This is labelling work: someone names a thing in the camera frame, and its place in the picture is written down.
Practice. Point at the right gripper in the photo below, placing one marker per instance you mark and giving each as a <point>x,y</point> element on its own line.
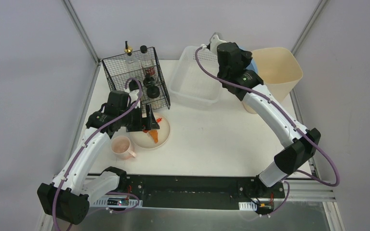
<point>229,73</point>

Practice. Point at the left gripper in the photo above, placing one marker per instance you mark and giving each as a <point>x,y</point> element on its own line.
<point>144,118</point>

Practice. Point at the cream plate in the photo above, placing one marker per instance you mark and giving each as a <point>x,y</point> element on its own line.
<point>144,140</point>

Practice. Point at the blue plate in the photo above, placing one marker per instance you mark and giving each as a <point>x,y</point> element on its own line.
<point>253,63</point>

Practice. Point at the black lid jar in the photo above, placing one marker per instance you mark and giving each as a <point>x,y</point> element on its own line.
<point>148,81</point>
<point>133,85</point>
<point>153,92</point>

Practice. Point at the pink mug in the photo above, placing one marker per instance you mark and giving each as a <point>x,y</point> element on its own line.
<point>122,147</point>

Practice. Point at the red label sauce bottle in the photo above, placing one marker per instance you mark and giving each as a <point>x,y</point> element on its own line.
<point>146,61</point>

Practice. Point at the gold cap oil bottle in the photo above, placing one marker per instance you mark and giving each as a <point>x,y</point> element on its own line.
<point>132,63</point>

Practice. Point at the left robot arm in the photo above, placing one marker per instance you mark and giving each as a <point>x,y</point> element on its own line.
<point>68,197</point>

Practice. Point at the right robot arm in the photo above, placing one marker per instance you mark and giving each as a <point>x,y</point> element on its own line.
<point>248,87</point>

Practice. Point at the orange fried piece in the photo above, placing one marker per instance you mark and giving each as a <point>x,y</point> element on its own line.
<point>154,135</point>

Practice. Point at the white plastic basket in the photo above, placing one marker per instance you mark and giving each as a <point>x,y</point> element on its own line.
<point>189,85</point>

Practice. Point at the beige trash bin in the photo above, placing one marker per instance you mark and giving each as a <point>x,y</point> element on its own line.
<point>279,70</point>

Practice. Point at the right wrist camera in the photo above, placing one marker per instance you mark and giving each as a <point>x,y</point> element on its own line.
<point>215,41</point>

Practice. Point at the black wire rack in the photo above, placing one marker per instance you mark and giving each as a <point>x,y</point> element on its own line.
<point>117,75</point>

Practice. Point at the black base frame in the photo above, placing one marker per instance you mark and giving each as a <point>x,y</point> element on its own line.
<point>214,193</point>

